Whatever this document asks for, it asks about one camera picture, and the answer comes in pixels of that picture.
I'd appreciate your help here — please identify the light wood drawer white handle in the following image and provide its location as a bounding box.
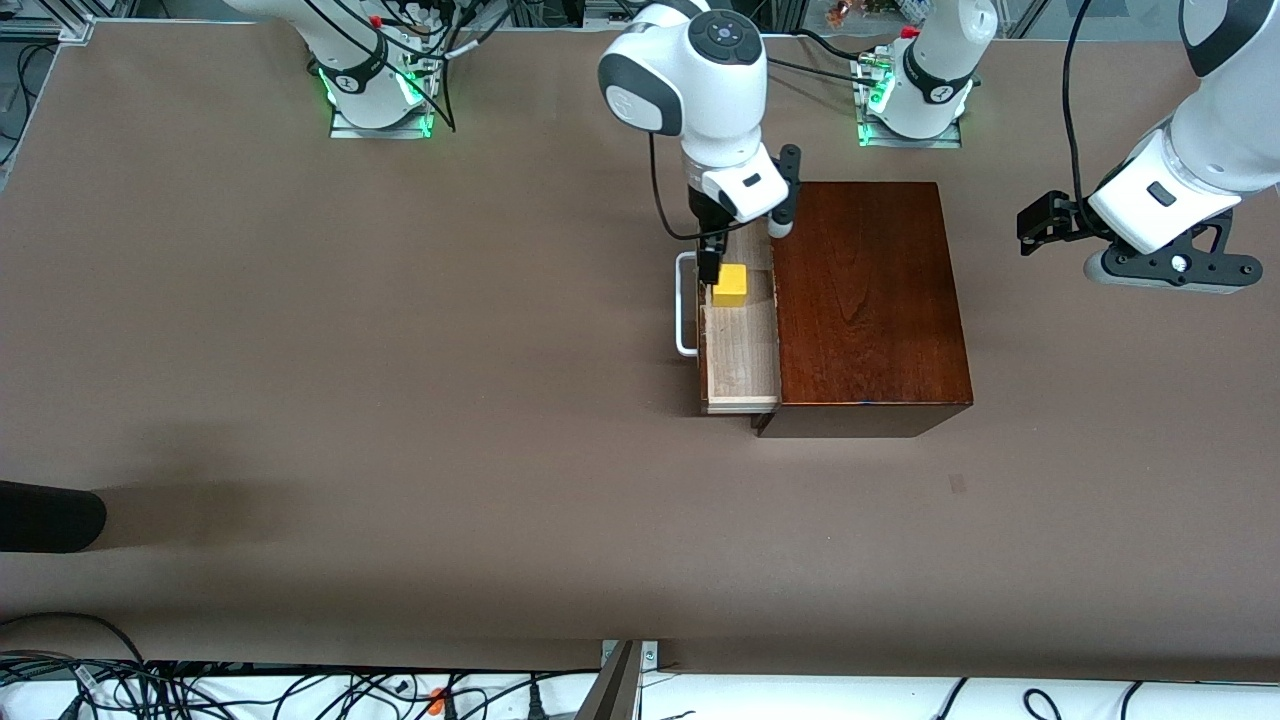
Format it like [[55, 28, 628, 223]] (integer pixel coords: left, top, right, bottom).
[[675, 225, 783, 416]]

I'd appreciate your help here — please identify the dark brown wooden cabinet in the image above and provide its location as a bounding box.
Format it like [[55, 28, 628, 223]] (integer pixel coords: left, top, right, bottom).
[[752, 182, 974, 439]]

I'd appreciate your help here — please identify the black rounded object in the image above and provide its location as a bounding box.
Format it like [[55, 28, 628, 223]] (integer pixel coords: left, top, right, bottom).
[[0, 480, 107, 554]]

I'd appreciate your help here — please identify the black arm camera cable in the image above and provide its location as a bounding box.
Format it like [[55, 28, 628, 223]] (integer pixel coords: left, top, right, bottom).
[[1058, 0, 1101, 216], [648, 130, 726, 243]]

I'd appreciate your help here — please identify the thin black table cable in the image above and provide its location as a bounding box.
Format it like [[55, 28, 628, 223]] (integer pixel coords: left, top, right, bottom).
[[765, 55, 866, 86]]

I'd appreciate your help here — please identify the aluminium profile post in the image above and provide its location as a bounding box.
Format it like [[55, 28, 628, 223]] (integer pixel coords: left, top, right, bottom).
[[576, 640, 661, 720]]

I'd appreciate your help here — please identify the tangle of black cables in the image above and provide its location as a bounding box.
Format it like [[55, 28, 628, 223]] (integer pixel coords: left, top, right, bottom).
[[0, 650, 601, 720]]

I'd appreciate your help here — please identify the aluminium frame rail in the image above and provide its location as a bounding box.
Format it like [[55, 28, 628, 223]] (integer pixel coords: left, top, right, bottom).
[[0, 0, 96, 46]]

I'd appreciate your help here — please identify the black cable loop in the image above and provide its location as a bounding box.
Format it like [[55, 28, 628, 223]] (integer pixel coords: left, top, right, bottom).
[[0, 612, 151, 666]]

